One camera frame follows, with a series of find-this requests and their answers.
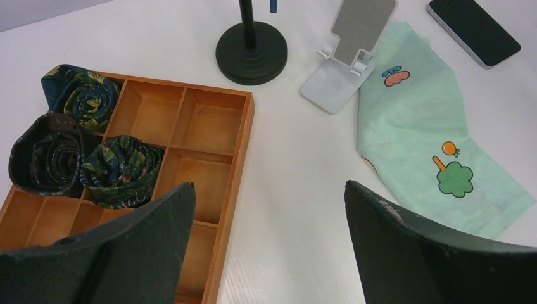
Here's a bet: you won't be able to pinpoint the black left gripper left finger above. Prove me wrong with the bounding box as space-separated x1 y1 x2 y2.
1 182 196 303

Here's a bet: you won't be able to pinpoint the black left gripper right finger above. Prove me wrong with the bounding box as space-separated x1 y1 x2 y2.
344 180 536 303

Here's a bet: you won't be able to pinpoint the black clamp phone stand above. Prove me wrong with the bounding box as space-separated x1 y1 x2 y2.
215 1 288 86

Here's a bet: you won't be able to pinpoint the white folding phone stand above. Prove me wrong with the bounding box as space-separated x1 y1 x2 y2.
300 0 398 114

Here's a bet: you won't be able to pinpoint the black smartphone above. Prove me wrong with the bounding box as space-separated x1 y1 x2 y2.
426 0 521 70

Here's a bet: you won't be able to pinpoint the blue smartphone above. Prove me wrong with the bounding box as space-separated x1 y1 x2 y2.
270 0 278 14

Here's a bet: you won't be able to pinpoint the rolled dark floral tie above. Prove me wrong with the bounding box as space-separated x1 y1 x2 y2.
80 135 164 209

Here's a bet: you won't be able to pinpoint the green cartoon towel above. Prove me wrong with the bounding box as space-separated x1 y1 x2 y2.
357 22 536 239

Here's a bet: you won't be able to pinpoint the orange compartment tray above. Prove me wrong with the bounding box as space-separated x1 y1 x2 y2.
1 73 255 303

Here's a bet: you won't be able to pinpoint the rolled dark patterned tie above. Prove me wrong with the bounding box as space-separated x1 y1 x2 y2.
41 64 120 133

